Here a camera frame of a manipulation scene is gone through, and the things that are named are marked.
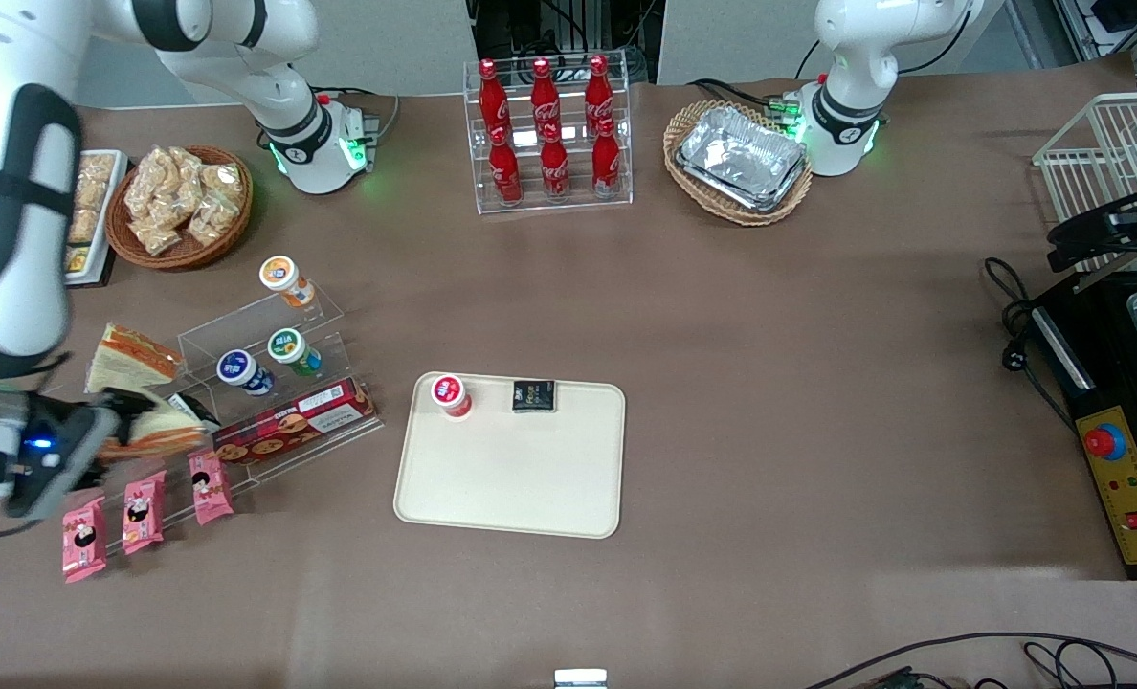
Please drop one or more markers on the grey right arm base connector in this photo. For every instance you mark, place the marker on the grey right arm base connector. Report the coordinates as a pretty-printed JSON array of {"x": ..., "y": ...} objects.
[{"x": 367, "y": 122}]

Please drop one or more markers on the yellow control panel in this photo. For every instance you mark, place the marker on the yellow control panel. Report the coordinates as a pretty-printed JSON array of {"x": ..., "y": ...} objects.
[{"x": 1128, "y": 488}]

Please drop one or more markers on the white rectangular snack tray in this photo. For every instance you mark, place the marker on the white rectangular snack tray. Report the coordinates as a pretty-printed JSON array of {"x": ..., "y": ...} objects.
[{"x": 117, "y": 191}]

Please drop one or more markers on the red cap snack bottle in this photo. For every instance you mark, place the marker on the red cap snack bottle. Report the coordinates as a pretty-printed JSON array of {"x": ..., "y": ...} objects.
[{"x": 450, "y": 394}]

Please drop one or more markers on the clear acrylic stepped stand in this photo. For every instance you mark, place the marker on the clear acrylic stepped stand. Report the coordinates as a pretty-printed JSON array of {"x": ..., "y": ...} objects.
[{"x": 329, "y": 321}]

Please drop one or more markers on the clear acrylic bottle rack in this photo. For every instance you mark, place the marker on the clear acrylic bottle rack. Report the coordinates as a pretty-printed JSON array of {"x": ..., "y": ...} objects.
[{"x": 573, "y": 206}]

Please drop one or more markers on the black box with gold print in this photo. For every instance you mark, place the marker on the black box with gold print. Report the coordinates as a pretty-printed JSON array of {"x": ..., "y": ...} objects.
[{"x": 534, "y": 396}]

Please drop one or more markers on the wicker basket of snack bags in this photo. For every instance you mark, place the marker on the wicker basket of snack bags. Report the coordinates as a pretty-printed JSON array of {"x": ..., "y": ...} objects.
[{"x": 123, "y": 239}]

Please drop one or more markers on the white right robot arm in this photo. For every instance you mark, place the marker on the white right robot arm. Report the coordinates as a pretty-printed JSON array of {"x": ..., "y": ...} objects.
[{"x": 13, "y": 287}]

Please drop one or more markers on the cream plastic serving tray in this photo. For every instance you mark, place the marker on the cream plastic serving tray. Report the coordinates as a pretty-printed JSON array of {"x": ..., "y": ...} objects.
[{"x": 511, "y": 474}]

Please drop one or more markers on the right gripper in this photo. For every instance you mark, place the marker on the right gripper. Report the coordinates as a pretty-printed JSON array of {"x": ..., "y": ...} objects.
[{"x": 126, "y": 418}]

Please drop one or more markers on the triangle sandwich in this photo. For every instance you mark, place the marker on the triangle sandwich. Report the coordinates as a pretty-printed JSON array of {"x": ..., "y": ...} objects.
[
  {"x": 133, "y": 362},
  {"x": 167, "y": 433}
]

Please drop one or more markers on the black sealing machine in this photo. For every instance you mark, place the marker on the black sealing machine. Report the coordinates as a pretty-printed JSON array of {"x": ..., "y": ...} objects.
[{"x": 1095, "y": 335}]

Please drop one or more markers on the orange cap snack bottle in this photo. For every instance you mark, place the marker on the orange cap snack bottle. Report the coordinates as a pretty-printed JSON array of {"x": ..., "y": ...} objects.
[{"x": 281, "y": 276}]

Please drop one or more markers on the black base under snack tray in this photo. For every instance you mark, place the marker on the black base under snack tray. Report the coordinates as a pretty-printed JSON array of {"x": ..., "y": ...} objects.
[{"x": 90, "y": 283}]

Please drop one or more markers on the black box with white label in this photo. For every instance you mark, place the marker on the black box with white label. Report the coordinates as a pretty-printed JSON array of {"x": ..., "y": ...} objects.
[{"x": 189, "y": 408}]

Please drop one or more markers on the red cola bottle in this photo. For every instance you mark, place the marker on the red cola bottle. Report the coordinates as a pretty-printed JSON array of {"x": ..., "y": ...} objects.
[
  {"x": 492, "y": 96},
  {"x": 505, "y": 172},
  {"x": 607, "y": 163},
  {"x": 544, "y": 94},
  {"x": 598, "y": 91},
  {"x": 555, "y": 167}
]

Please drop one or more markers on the clear bag of fried snacks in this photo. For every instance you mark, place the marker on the clear bag of fried snacks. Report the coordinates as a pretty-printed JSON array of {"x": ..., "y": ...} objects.
[
  {"x": 222, "y": 182},
  {"x": 186, "y": 167},
  {"x": 155, "y": 234},
  {"x": 147, "y": 177},
  {"x": 212, "y": 220},
  {"x": 178, "y": 203}
]

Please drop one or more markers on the silver white clip object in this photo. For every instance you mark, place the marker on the silver white clip object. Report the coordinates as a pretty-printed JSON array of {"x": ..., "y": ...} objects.
[{"x": 580, "y": 678}]

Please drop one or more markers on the red tartan shortbread box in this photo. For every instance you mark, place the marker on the red tartan shortbread box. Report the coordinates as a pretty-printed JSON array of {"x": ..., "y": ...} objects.
[{"x": 296, "y": 421}]

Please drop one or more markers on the wicker basket of foil trays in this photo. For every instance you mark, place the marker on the wicker basket of foil trays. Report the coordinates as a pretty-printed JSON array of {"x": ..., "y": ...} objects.
[{"x": 683, "y": 124}]

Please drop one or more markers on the aluminium foil tray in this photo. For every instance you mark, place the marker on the aluminium foil tray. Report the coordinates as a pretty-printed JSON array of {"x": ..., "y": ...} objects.
[{"x": 741, "y": 153}]

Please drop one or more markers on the blue cap snack bottle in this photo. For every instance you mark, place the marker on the blue cap snack bottle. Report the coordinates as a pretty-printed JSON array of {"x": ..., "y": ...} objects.
[{"x": 237, "y": 367}]

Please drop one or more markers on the yellow blue small packet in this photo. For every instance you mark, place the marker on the yellow blue small packet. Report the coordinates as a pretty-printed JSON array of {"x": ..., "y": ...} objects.
[{"x": 78, "y": 258}]

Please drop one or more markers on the green cap snack bottle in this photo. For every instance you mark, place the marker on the green cap snack bottle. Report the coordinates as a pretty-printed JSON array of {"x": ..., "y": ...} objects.
[{"x": 289, "y": 346}]

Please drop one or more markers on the red emergency stop button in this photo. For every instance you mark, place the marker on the red emergency stop button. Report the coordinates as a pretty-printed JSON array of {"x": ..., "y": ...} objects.
[{"x": 1104, "y": 441}]

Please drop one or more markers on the pink cartoon snack packet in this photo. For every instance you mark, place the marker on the pink cartoon snack packet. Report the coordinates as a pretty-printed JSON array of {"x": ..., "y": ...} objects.
[
  {"x": 143, "y": 512},
  {"x": 83, "y": 541},
  {"x": 211, "y": 486}
]

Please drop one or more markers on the crispy rice snack bag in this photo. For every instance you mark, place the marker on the crispy rice snack bag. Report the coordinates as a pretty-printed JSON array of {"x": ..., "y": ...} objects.
[
  {"x": 95, "y": 177},
  {"x": 83, "y": 225}
]

